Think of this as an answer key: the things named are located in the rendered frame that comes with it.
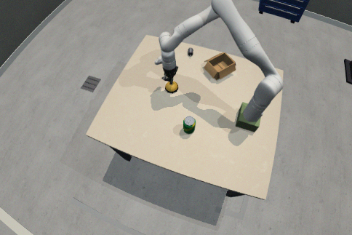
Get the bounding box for brown cardboard box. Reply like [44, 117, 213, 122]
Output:
[204, 52, 236, 80]

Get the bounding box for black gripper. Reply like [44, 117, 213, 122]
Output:
[162, 66, 178, 83]

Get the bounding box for green drink can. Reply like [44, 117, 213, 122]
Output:
[183, 116, 196, 134]

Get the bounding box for brass dome bell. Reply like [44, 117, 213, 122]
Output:
[165, 81, 178, 94]

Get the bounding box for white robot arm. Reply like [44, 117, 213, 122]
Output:
[154, 0, 284, 122]

